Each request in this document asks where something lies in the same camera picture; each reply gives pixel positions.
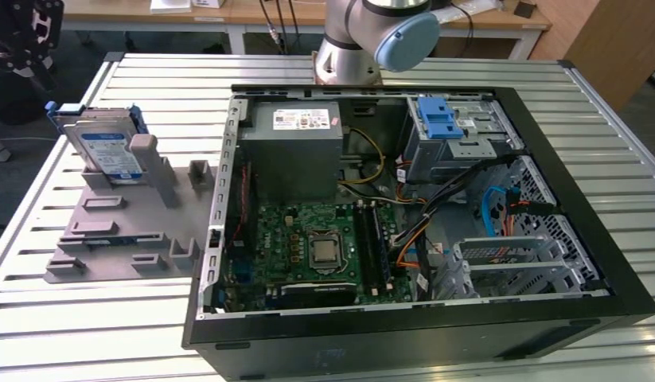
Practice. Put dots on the large white box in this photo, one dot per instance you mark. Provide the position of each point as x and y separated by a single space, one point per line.
169 6

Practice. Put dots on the wooden desk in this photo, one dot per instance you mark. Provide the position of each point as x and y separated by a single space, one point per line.
120 16

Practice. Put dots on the black PC case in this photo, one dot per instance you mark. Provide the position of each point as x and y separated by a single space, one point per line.
359 342

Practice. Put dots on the green motherboard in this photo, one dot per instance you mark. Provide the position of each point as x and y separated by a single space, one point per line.
327 217

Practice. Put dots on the small dark brown box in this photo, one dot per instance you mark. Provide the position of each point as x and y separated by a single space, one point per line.
527 8

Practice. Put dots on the hard disk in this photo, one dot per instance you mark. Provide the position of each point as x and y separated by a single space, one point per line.
107 153

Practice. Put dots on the grey parts rack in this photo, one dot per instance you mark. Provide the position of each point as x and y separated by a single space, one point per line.
125 223

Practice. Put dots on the silver CPU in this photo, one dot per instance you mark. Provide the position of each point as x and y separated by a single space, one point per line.
325 252

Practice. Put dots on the small white box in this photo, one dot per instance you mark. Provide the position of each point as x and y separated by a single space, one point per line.
207 3

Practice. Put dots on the blue drive latch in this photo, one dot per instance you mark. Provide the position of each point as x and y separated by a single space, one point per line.
437 119

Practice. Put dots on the black graphics card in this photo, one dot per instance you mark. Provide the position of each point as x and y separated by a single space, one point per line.
316 292

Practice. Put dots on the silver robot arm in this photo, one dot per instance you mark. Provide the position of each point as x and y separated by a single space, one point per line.
348 59

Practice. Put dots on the grey power supply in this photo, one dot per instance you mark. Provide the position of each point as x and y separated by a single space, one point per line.
289 167

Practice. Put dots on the black RAM stick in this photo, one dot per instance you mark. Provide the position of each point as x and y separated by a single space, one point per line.
367 246

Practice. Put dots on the metal disk bay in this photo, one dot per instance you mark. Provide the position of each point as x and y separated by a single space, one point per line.
518 266

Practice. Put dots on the CPU socket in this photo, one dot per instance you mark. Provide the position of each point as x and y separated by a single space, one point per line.
327 272

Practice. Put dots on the grey optical drive cage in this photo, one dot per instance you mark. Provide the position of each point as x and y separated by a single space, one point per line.
437 159

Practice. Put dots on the black office chair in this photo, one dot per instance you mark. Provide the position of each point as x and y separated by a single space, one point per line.
18 107

